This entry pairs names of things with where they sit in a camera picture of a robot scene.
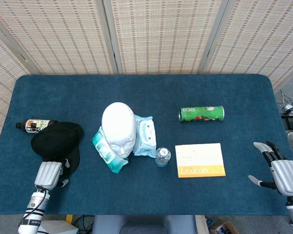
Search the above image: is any clear plastic water bottle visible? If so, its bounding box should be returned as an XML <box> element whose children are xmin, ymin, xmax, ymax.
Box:
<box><xmin>155</xmin><ymin>147</ymin><xmax>172</xmax><ymax>168</ymax></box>

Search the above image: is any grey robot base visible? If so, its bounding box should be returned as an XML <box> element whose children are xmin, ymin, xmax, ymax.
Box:
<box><xmin>91</xmin><ymin>214</ymin><xmax>197</xmax><ymax>234</ymax></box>

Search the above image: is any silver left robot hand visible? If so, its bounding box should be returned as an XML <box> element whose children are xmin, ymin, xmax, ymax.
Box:
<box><xmin>34</xmin><ymin>158</ymin><xmax>70</xmax><ymax>191</ymax></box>

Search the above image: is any light blue wet wipes pack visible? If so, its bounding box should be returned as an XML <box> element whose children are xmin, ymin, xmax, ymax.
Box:
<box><xmin>132</xmin><ymin>114</ymin><xmax>157</xmax><ymax>159</ymax></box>

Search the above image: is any green Pringles can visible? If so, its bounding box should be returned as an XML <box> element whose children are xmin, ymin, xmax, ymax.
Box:
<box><xmin>178</xmin><ymin>105</ymin><xmax>225</xmax><ymax>122</ymax></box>

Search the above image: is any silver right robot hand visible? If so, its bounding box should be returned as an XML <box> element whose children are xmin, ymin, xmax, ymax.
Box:
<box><xmin>248</xmin><ymin>140</ymin><xmax>293</xmax><ymax>197</ymax></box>

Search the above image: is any brown cardboard box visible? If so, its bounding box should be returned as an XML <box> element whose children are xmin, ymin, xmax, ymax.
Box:
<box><xmin>209</xmin><ymin>219</ymin><xmax>240</xmax><ymax>234</ymax></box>

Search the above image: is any black flat box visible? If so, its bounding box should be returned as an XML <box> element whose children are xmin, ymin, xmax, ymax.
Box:
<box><xmin>282</xmin><ymin>116</ymin><xmax>293</xmax><ymax>130</ymax></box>

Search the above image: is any blue cable bundle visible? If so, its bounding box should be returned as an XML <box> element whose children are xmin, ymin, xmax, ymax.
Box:
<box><xmin>73</xmin><ymin>214</ymin><xmax>95</xmax><ymax>232</ymax></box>

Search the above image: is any light wooden plank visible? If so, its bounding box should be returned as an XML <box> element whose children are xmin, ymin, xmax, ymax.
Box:
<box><xmin>194</xmin><ymin>214</ymin><xmax>209</xmax><ymax>234</ymax></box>

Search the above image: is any white foam mannequin head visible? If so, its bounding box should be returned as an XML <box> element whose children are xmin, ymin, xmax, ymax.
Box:
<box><xmin>102</xmin><ymin>102</ymin><xmax>137</xmax><ymax>158</ymax></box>

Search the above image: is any green wet wipes pack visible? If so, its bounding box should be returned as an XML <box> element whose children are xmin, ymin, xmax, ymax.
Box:
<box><xmin>91</xmin><ymin>126</ymin><xmax>129</xmax><ymax>174</ymax></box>

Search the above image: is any white and yellow Lexicon book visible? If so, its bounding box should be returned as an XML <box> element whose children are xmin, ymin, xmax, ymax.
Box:
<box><xmin>174</xmin><ymin>143</ymin><xmax>227</xmax><ymax>179</ymax></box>

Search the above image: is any brown glass bottle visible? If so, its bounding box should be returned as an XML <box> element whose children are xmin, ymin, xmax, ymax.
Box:
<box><xmin>15</xmin><ymin>119</ymin><xmax>59</xmax><ymax>135</ymax></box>

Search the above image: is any blue carpet table cover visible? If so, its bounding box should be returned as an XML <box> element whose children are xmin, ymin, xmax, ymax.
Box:
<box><xmin>0</xmin><ymin>74</ymin><xmax>293</xmax><ymax>216</ymax></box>

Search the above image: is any bamboo folding screen panel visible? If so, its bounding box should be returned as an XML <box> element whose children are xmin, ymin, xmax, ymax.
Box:
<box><xmin>197</xmin><ymin>0</ymin><xmax>293</xmax><ymax>92</ymax></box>
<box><xmin>0</xmin><ymin>19</ymin><xmax>31</xmax><ymax>156</ymax></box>
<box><xmin>102</xmin><ymin>0</ymin><xmax>229</xmax><ymax>75</ymax></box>
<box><xmin>0</xmin><ymin>0</ymin><xmax>119</xmax><ymax>75</ymax></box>

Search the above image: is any white paper box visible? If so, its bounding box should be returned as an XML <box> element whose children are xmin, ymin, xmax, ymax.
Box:
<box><xmin>40</xmin><ymin>220</ymin><xmax>79</xmax><ymax>234</ymax></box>

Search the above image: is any black cap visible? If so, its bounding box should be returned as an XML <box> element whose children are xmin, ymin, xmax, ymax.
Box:
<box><xmin>30</xmin><ymin>121</ymin><xmax>84</xmax><ymax>176</ymax></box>

